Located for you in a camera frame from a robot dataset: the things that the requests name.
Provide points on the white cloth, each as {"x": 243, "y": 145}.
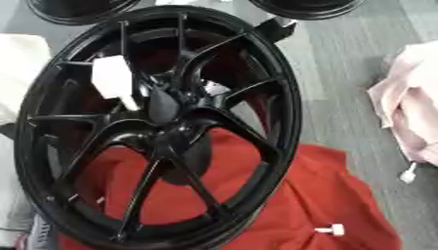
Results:
{"x": 17, "y": 71}

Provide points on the black wheel support bracket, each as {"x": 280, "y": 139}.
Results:
{"x": 276, "y": 29}

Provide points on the pale pink cloth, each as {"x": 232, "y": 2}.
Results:
{"x": 413, "y": 107}

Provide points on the black round wheel rim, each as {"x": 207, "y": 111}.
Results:
{"x": 308, "y": 9}
{"x": 74, "y": 14}

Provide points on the black spoked wheel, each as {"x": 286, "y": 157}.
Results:
{"x": 43, "y": 136}

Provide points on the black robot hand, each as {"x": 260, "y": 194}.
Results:
{"x": 191, "y": 156}

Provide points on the white pin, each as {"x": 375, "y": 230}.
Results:
{"x": 112, "y": 77}
{"x": 335, "y": 229}
{"x": 408, "y": 175}

